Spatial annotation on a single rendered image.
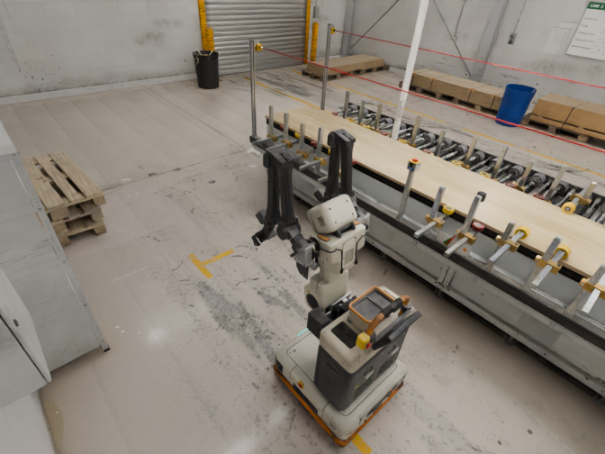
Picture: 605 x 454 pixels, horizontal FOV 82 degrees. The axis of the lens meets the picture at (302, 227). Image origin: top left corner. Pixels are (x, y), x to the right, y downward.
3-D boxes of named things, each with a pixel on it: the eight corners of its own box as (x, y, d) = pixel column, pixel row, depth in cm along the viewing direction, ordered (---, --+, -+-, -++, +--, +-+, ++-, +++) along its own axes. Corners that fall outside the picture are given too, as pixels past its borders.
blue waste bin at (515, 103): (515, 131, 677) (532, 92, 633) (487, 122, 710) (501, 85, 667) (527, 124, 709) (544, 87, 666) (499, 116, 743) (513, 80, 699)
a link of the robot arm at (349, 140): (345, 135, 175) (358, 131, 181) (326, 131, 185) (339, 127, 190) (345, 213, 198) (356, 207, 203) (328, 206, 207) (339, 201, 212)
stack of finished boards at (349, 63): (383, 65, 1024) (384, 59, 1014) (327, 75, 885) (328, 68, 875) (363, 59, 1067) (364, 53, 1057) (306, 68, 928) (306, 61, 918)
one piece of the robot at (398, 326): (402, 323, 196) (428, 310, 178) (362, 359, 176) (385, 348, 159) (390, 306, 199) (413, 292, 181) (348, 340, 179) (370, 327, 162)
